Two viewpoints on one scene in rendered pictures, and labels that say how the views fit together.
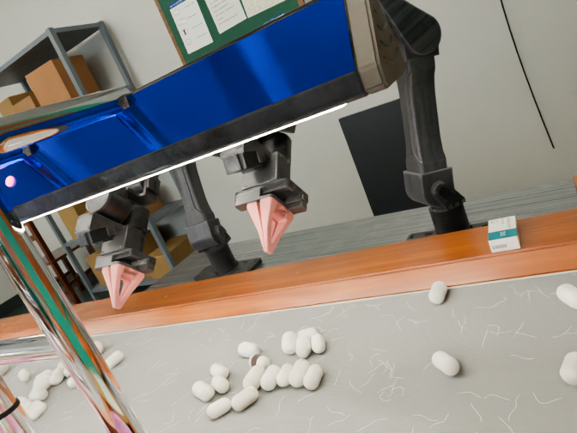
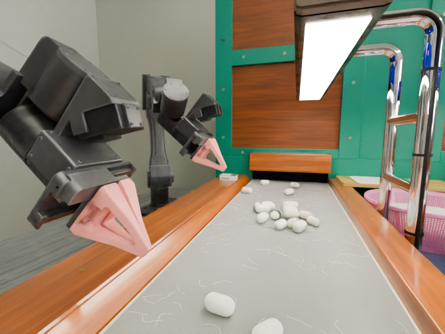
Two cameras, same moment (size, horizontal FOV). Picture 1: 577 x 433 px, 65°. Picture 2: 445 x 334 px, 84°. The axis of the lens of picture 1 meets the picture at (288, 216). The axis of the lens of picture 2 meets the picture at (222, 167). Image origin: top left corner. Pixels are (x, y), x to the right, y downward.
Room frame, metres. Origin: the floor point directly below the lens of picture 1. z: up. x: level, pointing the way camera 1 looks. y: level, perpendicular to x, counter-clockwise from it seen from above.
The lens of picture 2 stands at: (0.79, 0.61, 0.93)
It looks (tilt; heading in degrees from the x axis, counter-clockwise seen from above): 8 degrees down; 256
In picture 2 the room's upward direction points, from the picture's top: straight up
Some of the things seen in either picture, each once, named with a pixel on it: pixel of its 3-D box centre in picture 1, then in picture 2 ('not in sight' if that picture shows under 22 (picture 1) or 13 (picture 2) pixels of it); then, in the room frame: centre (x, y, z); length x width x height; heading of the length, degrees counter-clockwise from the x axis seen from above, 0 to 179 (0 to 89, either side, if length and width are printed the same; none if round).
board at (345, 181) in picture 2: not in sight; (393, 183); (0.05, -0.04, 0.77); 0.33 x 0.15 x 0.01; 150
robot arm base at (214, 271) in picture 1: (221, 259); not in sight; (1.15, 0.21, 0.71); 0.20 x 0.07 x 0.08; 54
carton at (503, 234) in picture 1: (503, 234); (228, 177); (0.55, -0.26, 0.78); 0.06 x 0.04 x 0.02; 150
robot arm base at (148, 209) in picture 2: (450, 221); (159, 196); (0.80, -0.28, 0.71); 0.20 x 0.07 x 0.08; 54
